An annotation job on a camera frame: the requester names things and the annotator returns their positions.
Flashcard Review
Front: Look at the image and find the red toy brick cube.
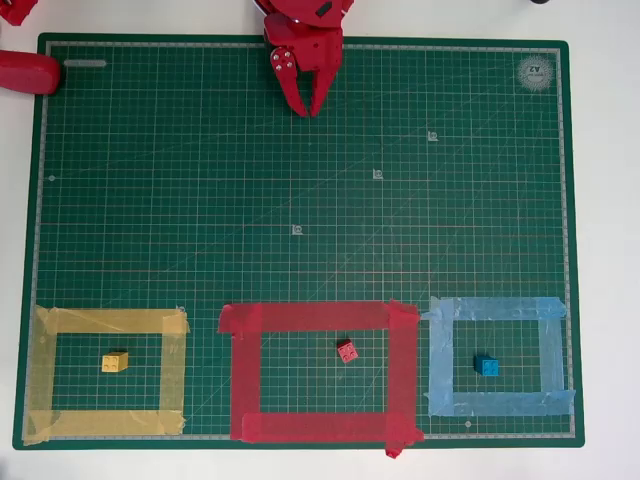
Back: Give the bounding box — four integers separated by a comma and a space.
336, 338, 360, 364

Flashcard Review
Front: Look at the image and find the yellow toy brick cube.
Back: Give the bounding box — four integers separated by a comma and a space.
101, 351, 130, 373

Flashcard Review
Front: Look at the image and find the red tape square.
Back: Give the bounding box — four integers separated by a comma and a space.
217, 298, 425, 460

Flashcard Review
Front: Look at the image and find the blue tape square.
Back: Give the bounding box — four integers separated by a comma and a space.
420, 295, 577, 418

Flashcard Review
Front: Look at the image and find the blue toy brick cube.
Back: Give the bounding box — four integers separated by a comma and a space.
473, 353, 501, 377

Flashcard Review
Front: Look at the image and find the green cutting mat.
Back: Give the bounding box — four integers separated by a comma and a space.
11, 32, 585, 451

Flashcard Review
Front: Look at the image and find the yellow tape square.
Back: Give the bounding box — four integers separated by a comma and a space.
22, 305, 191, 446

